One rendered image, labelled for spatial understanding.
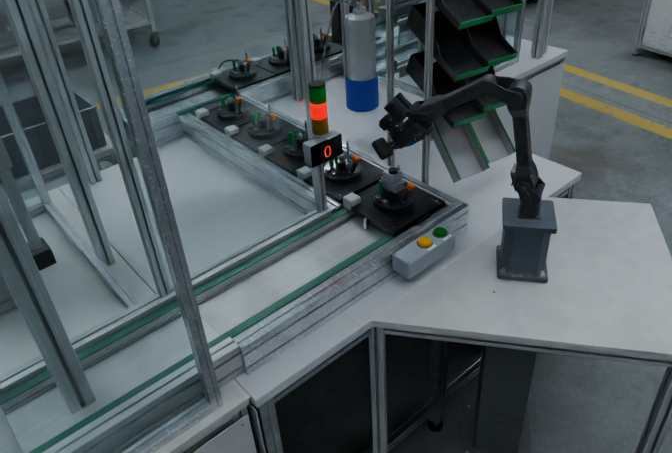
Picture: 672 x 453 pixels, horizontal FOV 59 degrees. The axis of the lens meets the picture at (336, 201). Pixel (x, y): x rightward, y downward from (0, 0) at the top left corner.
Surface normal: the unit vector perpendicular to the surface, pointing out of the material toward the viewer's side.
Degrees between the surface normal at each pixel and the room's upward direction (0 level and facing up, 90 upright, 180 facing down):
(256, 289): 0
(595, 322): 0
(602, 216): 0
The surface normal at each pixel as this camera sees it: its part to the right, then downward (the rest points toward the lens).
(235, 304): -0.06, -0.83
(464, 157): 0.32, -0.26
